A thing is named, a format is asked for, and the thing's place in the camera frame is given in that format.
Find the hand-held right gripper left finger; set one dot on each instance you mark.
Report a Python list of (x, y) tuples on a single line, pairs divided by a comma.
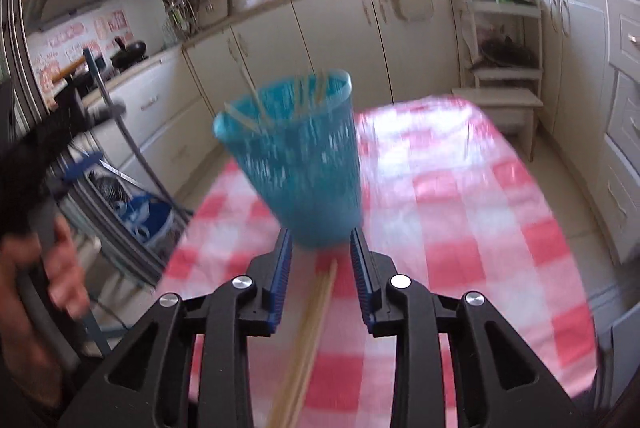
[(282, 278)]

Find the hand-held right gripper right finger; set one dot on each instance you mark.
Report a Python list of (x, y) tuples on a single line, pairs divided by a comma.
[(361, 278)]

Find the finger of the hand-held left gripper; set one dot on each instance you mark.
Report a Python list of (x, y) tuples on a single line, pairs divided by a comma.
[(82, 169)]

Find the bundle of wooden chopsticks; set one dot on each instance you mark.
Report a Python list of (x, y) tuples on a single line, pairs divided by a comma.
[(310, 333)]

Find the blue perforated plastic cup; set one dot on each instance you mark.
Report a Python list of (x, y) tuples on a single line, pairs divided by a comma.
[(300, 173)]

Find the wooden chopstick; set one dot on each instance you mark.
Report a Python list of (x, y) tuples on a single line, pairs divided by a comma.
[(240, 116), (252, 93), (320, 88)]

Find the person's left hand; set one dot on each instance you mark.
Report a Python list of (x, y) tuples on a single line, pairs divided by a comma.
[(67, 268)]

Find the red white checkered tablecloth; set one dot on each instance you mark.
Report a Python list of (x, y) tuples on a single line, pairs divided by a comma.
[(450, 208)]

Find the black wok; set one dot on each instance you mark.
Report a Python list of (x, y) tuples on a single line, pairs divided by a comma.
[(127, 56)]

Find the white step shelf rack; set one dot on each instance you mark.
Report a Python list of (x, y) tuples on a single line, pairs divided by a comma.
[(500, 101)]

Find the cream kitchen base cabinets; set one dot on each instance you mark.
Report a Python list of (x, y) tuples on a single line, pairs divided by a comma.
[(325, 38)]

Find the black pan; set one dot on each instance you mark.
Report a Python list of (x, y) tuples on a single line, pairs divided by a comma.
[(507, 53)]

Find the wall rack with kitchen utensils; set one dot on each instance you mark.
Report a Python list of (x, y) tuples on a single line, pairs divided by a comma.
[(200, 3)]

